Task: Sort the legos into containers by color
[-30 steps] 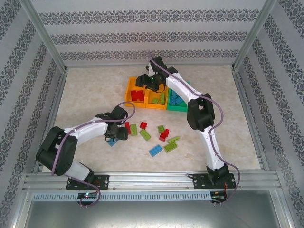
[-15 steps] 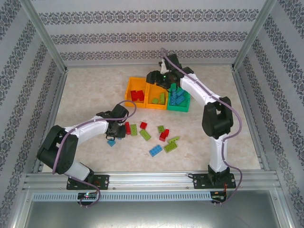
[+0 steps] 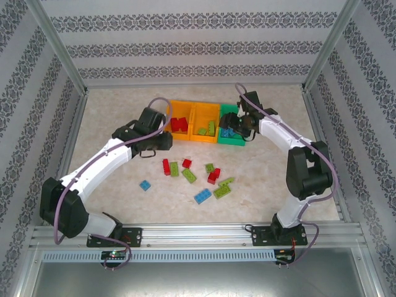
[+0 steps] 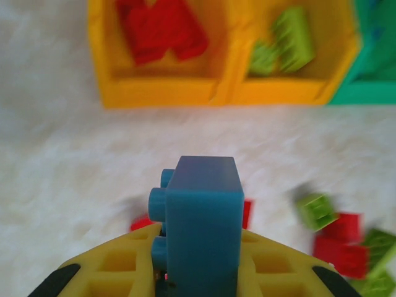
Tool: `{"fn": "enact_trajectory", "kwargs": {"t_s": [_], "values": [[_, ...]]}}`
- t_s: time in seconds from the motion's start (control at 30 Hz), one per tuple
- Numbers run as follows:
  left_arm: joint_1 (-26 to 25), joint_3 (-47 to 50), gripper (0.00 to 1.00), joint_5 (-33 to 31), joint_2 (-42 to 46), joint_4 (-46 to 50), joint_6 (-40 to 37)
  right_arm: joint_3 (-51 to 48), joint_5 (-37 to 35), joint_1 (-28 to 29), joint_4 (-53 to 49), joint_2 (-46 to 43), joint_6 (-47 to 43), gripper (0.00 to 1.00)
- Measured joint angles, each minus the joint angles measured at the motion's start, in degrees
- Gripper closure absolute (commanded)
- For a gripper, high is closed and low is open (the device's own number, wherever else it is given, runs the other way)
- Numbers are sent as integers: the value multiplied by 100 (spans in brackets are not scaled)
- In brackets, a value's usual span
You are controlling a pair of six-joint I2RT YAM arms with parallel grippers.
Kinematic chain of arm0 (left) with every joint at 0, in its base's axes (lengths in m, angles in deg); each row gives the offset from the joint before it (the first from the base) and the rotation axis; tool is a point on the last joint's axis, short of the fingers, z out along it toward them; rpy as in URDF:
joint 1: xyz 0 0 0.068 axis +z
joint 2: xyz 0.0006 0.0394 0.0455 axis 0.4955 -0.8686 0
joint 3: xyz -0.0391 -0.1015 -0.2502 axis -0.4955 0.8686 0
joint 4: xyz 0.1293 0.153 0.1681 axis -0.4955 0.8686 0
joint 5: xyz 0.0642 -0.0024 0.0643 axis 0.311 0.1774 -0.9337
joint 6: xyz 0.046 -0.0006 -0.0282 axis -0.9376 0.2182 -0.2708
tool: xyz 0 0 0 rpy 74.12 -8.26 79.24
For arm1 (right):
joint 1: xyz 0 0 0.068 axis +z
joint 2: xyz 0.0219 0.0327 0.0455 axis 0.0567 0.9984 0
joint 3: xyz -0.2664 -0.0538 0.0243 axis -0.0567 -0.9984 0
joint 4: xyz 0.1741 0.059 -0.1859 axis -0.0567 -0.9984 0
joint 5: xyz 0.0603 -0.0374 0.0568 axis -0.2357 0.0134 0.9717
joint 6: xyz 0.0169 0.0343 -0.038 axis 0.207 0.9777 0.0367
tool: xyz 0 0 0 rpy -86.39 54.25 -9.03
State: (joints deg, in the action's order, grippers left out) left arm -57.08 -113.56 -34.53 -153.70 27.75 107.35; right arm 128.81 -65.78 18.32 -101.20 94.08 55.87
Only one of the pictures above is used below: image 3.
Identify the grey slotted cable duct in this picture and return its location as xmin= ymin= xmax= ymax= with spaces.
xmin=41 ymin=249 xmax=277 ymax=263

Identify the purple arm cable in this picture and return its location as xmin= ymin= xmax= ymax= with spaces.
xmin=234 ymin=82 xmax=338 ymax=269
xmin=53 ymin=97 xmax=173 ymax=272

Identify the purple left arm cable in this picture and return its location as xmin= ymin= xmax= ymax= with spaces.
xmin=53 ymin=97 xmax=173 ymax=272

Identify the aluminium mounting rail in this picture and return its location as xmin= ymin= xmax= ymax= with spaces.
xmin=29 ymin=222 xmax=368 ymax=248

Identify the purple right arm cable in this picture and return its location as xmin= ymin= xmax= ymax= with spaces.
xmin=234 ymin=82 xmax=338 ymax=269

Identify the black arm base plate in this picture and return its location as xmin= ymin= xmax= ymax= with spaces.
xmin=251 ymin=225 xmax=309 ymax=247
xmin=86 ymin=227 xmax=144 ymax=248

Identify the orange plastic bin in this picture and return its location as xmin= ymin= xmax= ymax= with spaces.
xmin=163 ymin=99 xmax=195 ymax=142
xmin=189 ymin=101 xmax=222 ymax=145

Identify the aluminium frame post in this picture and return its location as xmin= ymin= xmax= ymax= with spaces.
xmin=301 ymin=0 xmax=363 ymax=93
xmin=24 ymin=0 xmax=89 ymax=95

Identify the aluminium side rail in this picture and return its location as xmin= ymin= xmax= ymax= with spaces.
xmin=301 ymin=88 xmax=352 ymax=223
xmin=60 ymin=91 xmax=89 ymax=182

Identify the green plastic bin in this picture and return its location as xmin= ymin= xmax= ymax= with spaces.
xmin=216 ymin=103 xmax=248 ymax=147

